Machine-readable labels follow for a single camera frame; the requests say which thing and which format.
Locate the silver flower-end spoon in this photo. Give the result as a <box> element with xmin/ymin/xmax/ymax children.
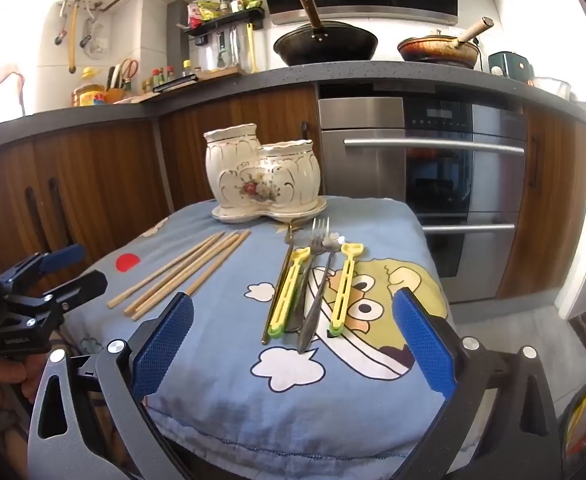
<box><xmin>297</xmin><ymin>232</ymin><xmax>346</xmax><ymax>355</ymax></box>

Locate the white floral ceramic utensil holder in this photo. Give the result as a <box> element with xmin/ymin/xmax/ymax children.
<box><xmin>204</xmin><ymin>124</ymin><xmax>321</xmax><ymax>211</ymax></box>

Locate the copper-coloured frying pan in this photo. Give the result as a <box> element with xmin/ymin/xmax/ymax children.
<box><xmin>397</xmin><ymin>16</ymin><xmax>495</xmax><ymax>68</ymax></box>

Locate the black-handled knife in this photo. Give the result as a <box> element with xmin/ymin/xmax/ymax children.
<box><xmin>152</xmin><ymin>74</ymin><xmax>199</xmax><ymax>93</ymax></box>

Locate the wooden chopstick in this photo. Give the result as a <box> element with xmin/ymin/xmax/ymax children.
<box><xmin>131</xmin><ymin>230</ymin><xmax>245</xmax><ymax>322</ymax></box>
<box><xmin>187</xmin><ymin>230</ymin><xmax>252</xmax><ymax>297</ymax></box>
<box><xmin>124</xmin><ymin>230</ymin><xmax>239</xmax><ymax>316</ymax></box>
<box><xmin>107</xmin><ymin>231</ymin><xmax>226</xmax><ymax>309</ymax></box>

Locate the stainless steel built-in oven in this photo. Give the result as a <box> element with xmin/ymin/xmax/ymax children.
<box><xmin>318</xmin><ymin>96</ymin><xmax>529</xmax><ymax>306</ymax></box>

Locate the yellow hose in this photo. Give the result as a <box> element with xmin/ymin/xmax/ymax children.
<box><xmin>68</xmin><ymin>2</ymin><xmax>80</xmax><ymax>73</ymax></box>

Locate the black wok with wooden handle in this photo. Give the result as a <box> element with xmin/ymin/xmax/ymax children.
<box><xmin>273</xmin><ymin>0</ymin><xmax>379</xmax><ymax>67</ymax></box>

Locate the silver fork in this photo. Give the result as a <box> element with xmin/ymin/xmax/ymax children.
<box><xmin>285</xmin><ymin>216</ymin><xmax>331</xmax><ymax>333</ymax></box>

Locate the yellow spatula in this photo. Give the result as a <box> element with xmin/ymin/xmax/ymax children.
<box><xmin>245</xmin><ymin>24</ymin><xmax>260</xmax><ymax>73</ymax></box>

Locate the wooden cutting board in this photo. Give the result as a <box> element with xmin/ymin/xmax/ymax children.
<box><xmin>140</xmin><ymin>66</ymin><xmax>248</xmax><ymax>102</ymax></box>

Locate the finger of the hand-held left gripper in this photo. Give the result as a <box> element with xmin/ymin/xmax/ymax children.
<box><xmin>3</xmin><ymin>270</ymin><xmax>108</xmax><ymax>331</ymax></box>
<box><xmin>0</xmin><ymin>244</ymin><xmax>88</xmax><ymax>296</ymax></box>

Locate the wooden kitchen base cabinet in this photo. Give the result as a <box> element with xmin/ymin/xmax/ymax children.
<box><xmin>496</xmin><ymin>102</ymin><xmax>586</xmax><ymax>302</ymax></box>
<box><xmin>0</xmin><ymin>85</ymin><xmax>320</xmax><ymax>306</ymax></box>

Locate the gold fork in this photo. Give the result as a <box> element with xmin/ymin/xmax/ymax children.
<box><xmin>260</xmin><ymin>221</ymin><xmax>305</xmax><ymax>346</ymax></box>

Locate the grey vertical duct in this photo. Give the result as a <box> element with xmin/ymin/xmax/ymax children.
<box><xmin>167</xmin><ymin>0</ymin><xmax>190</xmax><ymax>73</ymax></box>

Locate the green kitchen appliance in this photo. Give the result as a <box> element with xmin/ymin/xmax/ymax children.
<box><xmin>488</xmin><ymin>51</ymin><xmax>534</xmax><ymax>81</ymax></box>

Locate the wooden knife block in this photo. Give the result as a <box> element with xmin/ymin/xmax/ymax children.
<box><xmin>105</xmin><ymin>62</ymin><xmax>126</xmax><ymax>103</ymax></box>

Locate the glass bowl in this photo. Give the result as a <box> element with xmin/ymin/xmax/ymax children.
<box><xmin>533</xmin><ymin>77</ymin><xmax>571</xmax><ymax>101</ymax></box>

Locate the blue cartoon printed blanket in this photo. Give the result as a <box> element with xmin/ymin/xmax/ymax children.
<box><xmin>70</xmin><ymin>195</ymin><xmax>466</xmax><ymax>461</ymax></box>

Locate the yellow plastic clip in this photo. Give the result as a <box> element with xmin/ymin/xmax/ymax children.
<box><xmin>269</xmin><ymin>246</ymin><xmax>314</xmax><ymax>337</ymax></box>
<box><xmin>327</xmin><ymin>242</ymin><xmax>365</xmax><ymax>339</ymax></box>

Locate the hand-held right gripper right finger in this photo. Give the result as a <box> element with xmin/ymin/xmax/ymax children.
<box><xmin>392</xmin><ymin>287</ymin><xmax>560</xmax><ymax>480</ymax></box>

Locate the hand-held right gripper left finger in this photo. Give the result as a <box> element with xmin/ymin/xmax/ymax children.
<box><xmin>27</xmin><ymin>291</ymin><xmax>196</xmax><ymax>480</ymax></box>

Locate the dark stone kitchen counter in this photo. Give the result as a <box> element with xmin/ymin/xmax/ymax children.
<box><xmin>0</xmin><ymin>60</ymin><xmax>586</xmax><ymax>158</ymax></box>

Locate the black wall spice rack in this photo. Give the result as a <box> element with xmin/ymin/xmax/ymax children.
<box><xmin>183</xmin><ymin>7</ymin><xmax>266</xmax><ymax>46</ymax></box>

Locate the large yellow oil bottle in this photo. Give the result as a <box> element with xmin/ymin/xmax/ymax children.
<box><xmin>72</xmin><ymin>67</ymin><xmax>106</xmax><ymax>107</ymax></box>

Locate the dark bin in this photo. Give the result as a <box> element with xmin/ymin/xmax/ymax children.
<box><xmin>558</xmin><ymin>375</ymin><xmax>586</xmax><ymax>480</ymax></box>

